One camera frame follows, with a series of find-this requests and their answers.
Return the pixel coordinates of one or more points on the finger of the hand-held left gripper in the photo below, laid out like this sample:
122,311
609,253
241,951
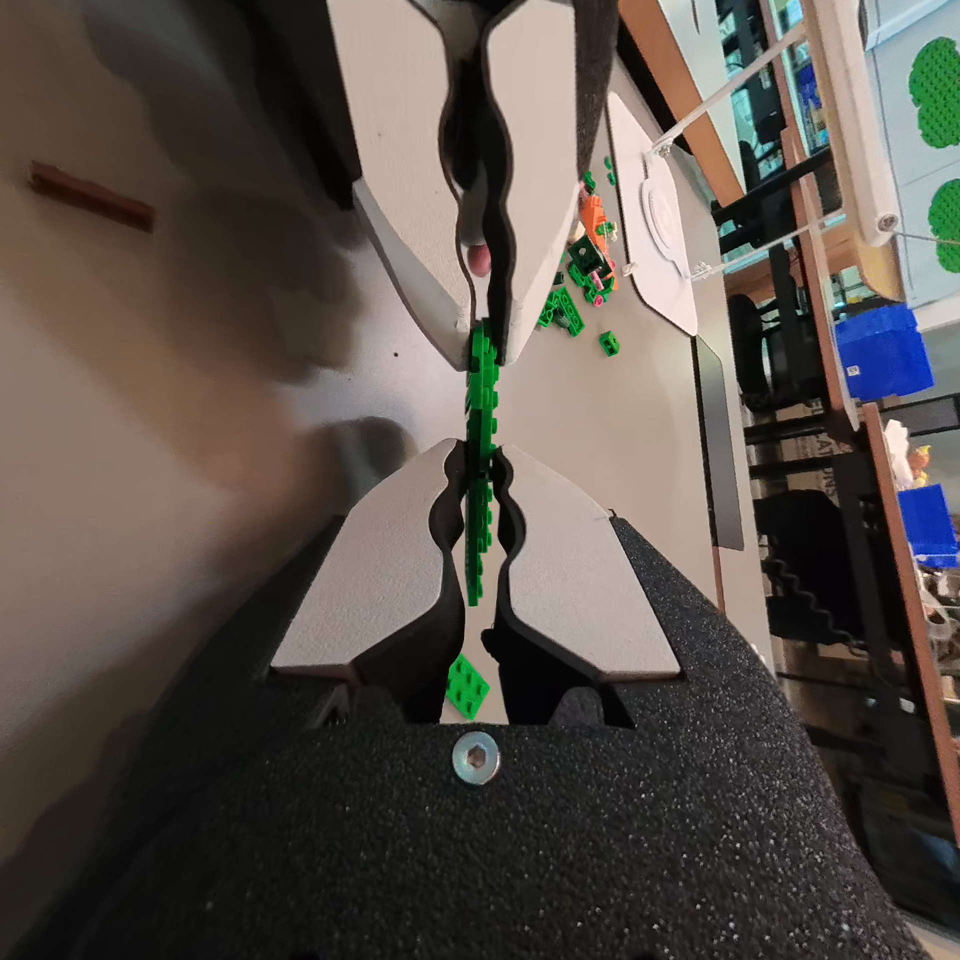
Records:
544,150
397,150

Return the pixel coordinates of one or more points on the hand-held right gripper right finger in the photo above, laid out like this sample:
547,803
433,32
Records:
592,592

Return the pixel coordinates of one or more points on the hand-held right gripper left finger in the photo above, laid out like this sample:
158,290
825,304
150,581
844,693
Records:
375,577

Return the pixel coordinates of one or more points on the green lego plate assembly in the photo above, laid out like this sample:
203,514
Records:
481,420

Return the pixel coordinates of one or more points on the pile of mixed lego pieces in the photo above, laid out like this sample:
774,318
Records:
585,262

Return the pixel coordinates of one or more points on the small green lego plate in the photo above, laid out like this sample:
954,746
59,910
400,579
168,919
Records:
466,684

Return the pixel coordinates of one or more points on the small green lego brick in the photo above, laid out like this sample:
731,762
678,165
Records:
609,343

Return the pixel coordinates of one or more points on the brown lego plate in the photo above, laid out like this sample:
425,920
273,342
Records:
94,196

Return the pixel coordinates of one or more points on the person's left hand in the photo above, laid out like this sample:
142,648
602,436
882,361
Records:
480,260

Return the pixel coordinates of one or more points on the white stand base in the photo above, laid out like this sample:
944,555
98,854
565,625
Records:
660,225

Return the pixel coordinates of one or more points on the metal shelving rack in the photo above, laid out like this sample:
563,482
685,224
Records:
840,450

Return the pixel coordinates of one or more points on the blue storage bin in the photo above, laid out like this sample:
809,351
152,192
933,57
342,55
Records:
926,525
885,352

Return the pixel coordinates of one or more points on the green cloud-shaped baseplate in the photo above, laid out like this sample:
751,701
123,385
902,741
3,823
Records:
937,90
946,225

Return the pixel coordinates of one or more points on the white stand frame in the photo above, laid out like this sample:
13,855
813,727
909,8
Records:
855,112

